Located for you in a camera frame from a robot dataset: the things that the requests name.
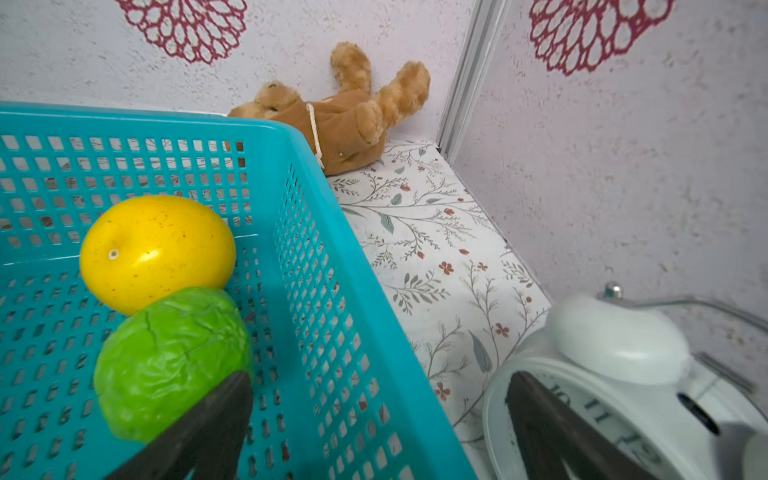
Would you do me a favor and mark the yellow fruit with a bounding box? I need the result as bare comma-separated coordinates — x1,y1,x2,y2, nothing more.
79,195,236,316

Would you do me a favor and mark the teal plastic basket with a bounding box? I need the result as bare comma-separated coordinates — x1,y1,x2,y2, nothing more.
1,103,474,479

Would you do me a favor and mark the white alarm clock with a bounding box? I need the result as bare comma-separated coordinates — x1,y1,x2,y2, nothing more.
482,282,767,479

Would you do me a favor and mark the brown teddy bear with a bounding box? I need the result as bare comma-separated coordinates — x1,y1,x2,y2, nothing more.
229,42,431,177

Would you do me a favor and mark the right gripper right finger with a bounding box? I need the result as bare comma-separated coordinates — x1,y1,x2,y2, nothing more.
505,371,653,479

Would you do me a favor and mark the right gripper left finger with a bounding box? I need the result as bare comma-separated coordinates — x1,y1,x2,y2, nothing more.
107,371,254,479

